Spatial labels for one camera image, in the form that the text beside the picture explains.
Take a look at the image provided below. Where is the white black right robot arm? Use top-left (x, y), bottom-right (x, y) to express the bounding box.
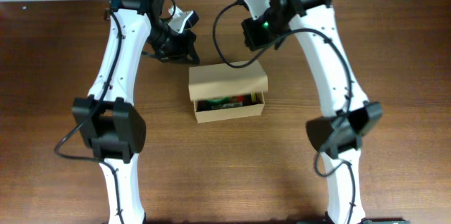
top-left (242, 0), bottom-right (382, 223)

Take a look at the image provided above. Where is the blue white marker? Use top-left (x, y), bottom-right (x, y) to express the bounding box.
top-left (211, 101), bottom-right (243, 110)

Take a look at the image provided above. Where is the cardboard box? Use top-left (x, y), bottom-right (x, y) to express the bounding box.
top-left (188, 61), bottom-right (268, 123)

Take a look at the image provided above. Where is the green tape roll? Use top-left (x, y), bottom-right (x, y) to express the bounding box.
top-left (206, 97), bottom-right (230, 105)

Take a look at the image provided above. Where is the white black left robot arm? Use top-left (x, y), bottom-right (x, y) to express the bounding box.
top-left (73, 0), bottom-right (200, 223)

